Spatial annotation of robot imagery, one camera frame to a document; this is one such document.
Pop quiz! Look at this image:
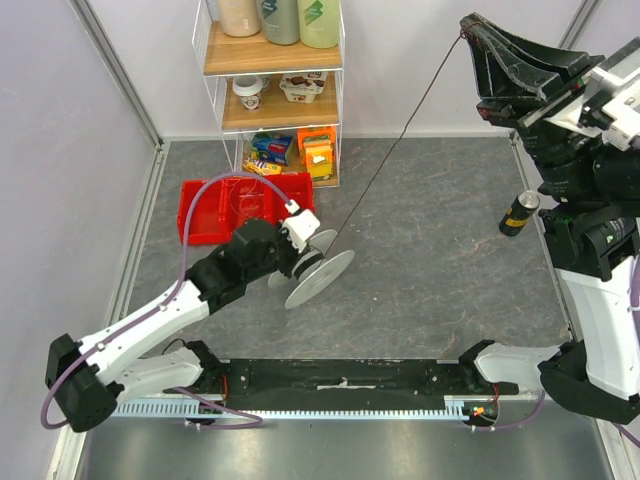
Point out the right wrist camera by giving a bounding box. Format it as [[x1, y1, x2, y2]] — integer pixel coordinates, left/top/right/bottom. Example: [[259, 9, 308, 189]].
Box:
[[579, 37, 639, 151]]

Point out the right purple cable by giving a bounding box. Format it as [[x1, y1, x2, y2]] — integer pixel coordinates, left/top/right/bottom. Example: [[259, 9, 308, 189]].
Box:
[[469, 254, 640, 449]]

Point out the grey cable duct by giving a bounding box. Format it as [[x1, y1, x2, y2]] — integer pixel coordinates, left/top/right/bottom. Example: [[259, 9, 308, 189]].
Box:
[[112, 396, 480, 421]]

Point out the white wire wooden shelf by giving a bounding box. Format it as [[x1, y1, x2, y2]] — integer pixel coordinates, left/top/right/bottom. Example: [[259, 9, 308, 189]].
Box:
[[192, 1, 346, 188]]

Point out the thin brown cable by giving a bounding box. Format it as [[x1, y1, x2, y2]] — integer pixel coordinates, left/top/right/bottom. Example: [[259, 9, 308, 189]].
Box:
[[319, 29, 471, 261]]

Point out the grey green bottle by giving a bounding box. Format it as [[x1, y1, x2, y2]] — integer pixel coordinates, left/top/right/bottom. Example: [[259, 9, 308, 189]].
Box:
[[258, 0, 300, 45]]

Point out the blue green sponge pack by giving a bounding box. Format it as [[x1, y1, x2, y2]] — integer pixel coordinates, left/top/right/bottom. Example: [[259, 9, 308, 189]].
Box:
[[251, 132, 294, 166]]

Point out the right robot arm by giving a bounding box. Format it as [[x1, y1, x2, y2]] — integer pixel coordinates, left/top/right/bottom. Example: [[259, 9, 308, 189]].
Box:
[[457, 13, 639, 425]]

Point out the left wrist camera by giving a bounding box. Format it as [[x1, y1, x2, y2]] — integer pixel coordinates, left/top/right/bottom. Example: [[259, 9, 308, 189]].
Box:
[[283, 209, 321, 253]]

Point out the white perforated spool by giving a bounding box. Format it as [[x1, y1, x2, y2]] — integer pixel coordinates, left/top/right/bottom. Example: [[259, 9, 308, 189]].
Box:
[[267, 229, 355, 310]]

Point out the thin red wire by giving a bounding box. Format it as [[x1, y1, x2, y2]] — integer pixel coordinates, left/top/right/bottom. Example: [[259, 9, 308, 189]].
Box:
[[224, 175, 266, 221]]

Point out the yellow candy pack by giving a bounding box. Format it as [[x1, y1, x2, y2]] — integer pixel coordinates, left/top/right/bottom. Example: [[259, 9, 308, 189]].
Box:
[[242, 153, 282, 176]]

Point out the white paper cup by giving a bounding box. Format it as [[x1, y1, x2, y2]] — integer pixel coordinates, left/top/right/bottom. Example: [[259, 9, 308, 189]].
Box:
[[232, 75, 263, 111]]

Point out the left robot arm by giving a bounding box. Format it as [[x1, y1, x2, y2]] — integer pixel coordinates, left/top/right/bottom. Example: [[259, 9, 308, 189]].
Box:
[[40, 210, 320, 433]]

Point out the black yellow can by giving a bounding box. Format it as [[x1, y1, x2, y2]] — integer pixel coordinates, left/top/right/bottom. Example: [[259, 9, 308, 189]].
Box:
[[499, 190, 540, 237]]

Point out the beige bottle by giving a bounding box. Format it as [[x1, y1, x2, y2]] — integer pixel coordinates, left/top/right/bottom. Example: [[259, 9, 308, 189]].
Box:
[[217, 0, 261, 38]]

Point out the red compartment bin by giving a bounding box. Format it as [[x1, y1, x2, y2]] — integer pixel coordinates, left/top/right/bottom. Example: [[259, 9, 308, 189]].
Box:
[[176, 173, 315, 246]]

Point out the white pudding cup pack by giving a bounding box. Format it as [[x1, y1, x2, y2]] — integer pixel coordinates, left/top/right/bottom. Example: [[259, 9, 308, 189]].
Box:
[[279, 71, 328, 104]]

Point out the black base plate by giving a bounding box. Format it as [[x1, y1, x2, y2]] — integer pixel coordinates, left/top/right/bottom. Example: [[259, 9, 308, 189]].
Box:
[[186, 359, 519, 412]]

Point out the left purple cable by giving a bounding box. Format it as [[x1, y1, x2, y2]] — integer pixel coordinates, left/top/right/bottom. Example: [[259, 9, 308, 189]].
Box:
[[39, 174, 301, 432]]

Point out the light green bottle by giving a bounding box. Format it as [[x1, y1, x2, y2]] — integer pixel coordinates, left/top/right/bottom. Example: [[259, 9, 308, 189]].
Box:
[[297, 0, 340, 49]]

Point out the orange yellow sponge box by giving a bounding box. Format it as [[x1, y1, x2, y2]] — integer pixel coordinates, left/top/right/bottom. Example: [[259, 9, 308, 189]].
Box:
[[297, 126, 337, 181]]

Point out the purple cable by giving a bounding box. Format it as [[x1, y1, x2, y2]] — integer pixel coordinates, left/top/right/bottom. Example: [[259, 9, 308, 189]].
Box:
[[39, 174, 301, 432], [469, 254, 640, 449]]

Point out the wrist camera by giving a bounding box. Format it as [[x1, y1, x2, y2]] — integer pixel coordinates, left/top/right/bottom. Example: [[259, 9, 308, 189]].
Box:
[[283, 209, 321, 253], [579, 37, 639, 151]]

